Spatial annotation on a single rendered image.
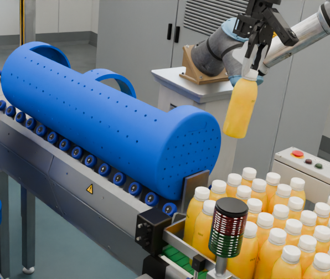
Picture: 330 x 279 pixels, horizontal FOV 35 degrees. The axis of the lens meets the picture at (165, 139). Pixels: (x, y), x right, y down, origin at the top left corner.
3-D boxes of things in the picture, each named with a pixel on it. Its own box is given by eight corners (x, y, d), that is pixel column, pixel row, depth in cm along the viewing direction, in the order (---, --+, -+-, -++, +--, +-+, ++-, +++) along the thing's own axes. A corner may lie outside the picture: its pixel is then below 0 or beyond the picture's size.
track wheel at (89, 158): (91, 154, 176) (88, 151, 174) (99, 158, 173) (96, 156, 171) (84, 165, 175) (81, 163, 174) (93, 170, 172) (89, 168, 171)
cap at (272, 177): (279, 179, 152) (280, 173, 151) (279, 185, 148) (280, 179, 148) (266, 176, 152) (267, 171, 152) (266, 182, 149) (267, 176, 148)
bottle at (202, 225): (197, 253, 143) (205, 199, 136) (218, 263, 139) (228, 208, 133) (184, 264, 137) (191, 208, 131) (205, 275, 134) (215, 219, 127)
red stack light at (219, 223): (225, 214, 103) (228, 197, 102) (251, 228, 99) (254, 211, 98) (204, 224, 99) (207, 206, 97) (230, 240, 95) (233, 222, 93)
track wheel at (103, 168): (105, 162, 171) (102, 160, 170) (114, 167, 168) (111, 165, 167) (98, 174, 171) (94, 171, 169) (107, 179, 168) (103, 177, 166)
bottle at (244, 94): (216, 130, 145) (232, 72, 140) (231, 129, 150) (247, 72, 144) (235, 140, 141) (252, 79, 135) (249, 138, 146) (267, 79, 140)
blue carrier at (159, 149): (59, 106, 223) (65, 40, 213) (212, 190, 168) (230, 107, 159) (-2, 113, 203) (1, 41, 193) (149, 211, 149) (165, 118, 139)
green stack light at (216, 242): (222, 235, 105) (225, 214, 103) (247, 250, 101) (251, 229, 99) (201, 246, 101) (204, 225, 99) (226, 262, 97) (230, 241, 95)
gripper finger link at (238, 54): (228, 70, 141) (242, 38, 139) (246, 78, 138) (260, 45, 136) (223, 68, 139) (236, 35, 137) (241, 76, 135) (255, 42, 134)
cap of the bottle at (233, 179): (243, 184, 146) (245, 178, 146) (232, 186, 145) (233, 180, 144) (235, 177, 149) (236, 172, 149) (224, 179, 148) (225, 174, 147)
